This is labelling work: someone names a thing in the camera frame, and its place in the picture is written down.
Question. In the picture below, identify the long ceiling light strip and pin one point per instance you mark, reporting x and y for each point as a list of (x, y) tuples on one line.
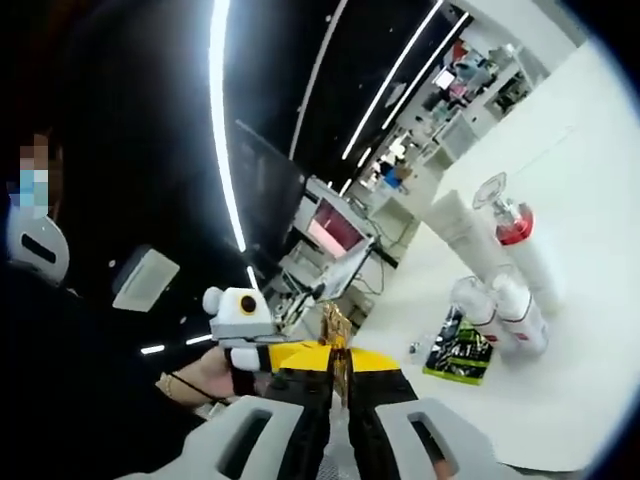
[(217, 100)]

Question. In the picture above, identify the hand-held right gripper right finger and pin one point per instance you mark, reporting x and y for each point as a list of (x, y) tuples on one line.
[(375, 415)]

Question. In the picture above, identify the person's left hand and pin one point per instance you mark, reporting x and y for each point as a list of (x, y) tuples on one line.
[(205, 380)]

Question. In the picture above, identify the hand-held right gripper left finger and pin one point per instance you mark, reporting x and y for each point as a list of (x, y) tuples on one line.
[(300, 415)]

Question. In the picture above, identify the ceiling air conditioner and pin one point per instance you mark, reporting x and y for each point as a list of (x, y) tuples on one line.
[(145, 280)]

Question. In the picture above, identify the open laptop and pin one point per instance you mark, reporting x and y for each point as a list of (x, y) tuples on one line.
[(332, 225)]

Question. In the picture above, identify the small silver skincare sachet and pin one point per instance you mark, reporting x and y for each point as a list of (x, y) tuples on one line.
[(419, 352)]

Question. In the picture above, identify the white chest-worn device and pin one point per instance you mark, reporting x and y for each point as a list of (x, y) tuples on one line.
[(40, 250)]

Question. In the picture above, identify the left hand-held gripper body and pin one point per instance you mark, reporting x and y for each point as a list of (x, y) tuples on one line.
[(235, 315)]

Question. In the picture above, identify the person's dark shirt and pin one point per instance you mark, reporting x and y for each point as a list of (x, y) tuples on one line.
[(75, 375)]

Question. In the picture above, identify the white office desks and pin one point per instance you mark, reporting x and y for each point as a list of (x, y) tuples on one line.
[(450, 135)]

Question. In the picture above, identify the red collar skincare pump bottle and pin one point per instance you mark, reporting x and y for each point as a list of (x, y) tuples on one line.
[(515, 227)]

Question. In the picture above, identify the gold skincare sachet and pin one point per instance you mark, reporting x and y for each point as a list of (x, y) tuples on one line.
[(339, 340)]

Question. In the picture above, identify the large white skincare tube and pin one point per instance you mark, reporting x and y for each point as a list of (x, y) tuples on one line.
[(460, 225)]

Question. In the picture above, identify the green black skincare sachet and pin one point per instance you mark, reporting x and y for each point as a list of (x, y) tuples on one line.
[(460, 355)]

